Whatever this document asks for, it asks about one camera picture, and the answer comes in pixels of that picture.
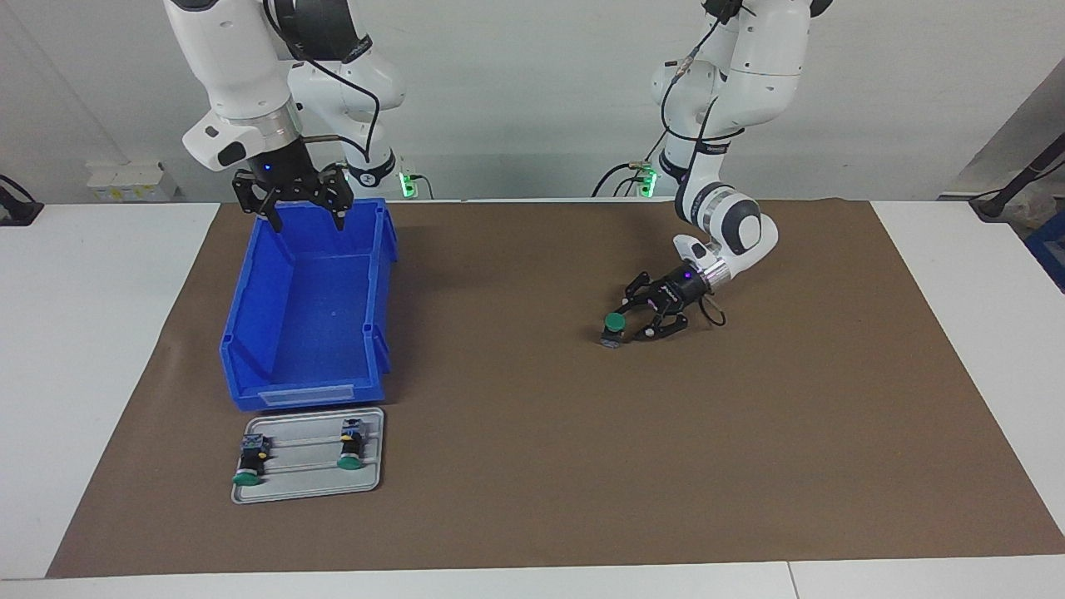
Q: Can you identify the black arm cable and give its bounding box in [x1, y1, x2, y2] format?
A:
[265, 0, 382, 167]
[657, 0, 750, 327]

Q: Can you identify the black base power cable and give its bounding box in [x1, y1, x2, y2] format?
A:
[592, 161, 658, 199]

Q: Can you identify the brown paper table mat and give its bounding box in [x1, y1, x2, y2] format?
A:
[46, 198, 1065, 579]

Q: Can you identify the black pole stand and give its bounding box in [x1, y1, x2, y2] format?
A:
[969, 131, 1065, 222]

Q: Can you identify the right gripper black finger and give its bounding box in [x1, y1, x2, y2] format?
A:
[233, 169, 285, 233]
[315, 164, 355, 232]

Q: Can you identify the black clamp stand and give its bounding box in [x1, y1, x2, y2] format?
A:
[0, 173, 44, 227]

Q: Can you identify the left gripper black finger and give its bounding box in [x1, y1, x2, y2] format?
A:
[634, 299, 690, 342]
[624, 273, 666, 313]

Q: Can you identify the blue crate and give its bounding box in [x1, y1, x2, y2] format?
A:
[1025, 210, 1065, 294]

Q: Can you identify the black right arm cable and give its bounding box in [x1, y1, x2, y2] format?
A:
[265, 0, 382, 167]

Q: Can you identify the white box with yellow labels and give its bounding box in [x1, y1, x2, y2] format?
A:
[86, 161, 180, 201]

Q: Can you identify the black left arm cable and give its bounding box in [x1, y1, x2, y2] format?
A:
[657, 0, 750, 327]

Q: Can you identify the silver metal tray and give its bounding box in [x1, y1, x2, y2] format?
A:
[230, 406, 385, 505]

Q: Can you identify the blue plastic storage bin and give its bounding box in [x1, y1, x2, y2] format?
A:
[219, 197, 399, 413]

